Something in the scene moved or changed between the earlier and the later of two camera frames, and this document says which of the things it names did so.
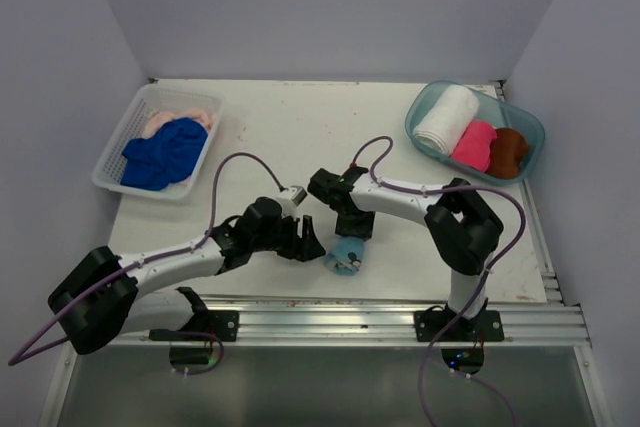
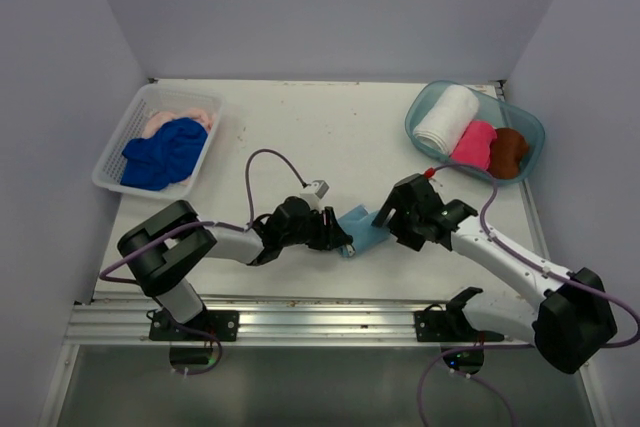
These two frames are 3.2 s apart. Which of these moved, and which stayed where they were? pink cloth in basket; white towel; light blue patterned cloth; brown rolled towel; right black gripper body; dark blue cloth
Moved: right black gripper body; light blue patterned cloth
Stayed: white towel; brown rolled towel; dark blue cloth; pink cloth in basket
